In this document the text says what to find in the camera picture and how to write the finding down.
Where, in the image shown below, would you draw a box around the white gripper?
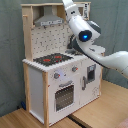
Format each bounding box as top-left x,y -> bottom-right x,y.
62,0 -> 79,21

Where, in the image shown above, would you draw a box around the toy microwave with door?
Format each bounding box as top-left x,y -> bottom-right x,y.
76,3 -> 89,19

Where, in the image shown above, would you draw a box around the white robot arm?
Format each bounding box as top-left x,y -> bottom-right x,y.
62,0 -> 128,79

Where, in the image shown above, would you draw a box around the wooden toy kitchen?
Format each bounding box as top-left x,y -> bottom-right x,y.
20,1 -> 107,127

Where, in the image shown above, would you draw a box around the grey range hood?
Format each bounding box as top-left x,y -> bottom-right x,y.
35,6 -> 63,27

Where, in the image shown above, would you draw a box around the black toy faucet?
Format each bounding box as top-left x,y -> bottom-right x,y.
67,34 -> 79,50

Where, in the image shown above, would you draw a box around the grey toy sink basin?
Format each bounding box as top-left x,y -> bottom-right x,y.
65,46 -> 96,56

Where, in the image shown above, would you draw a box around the black stovetop red burners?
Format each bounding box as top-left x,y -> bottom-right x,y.
34,53 -> 71,67

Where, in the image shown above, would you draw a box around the right red stove knob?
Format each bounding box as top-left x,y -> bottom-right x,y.
72,66 -> 78,72

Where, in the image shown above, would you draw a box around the red stove knob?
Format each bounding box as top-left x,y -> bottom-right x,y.
54,73 -> 60,79
72,66 -> 78,72

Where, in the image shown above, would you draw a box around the white fridge door with dispenser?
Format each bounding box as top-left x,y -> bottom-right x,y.
80,59 -> 101,106

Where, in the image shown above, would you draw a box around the left red stove knob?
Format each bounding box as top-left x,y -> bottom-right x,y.
54,73 -> 60,79

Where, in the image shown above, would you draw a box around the oven door with handle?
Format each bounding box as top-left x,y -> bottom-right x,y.
55,80 -> 74,111

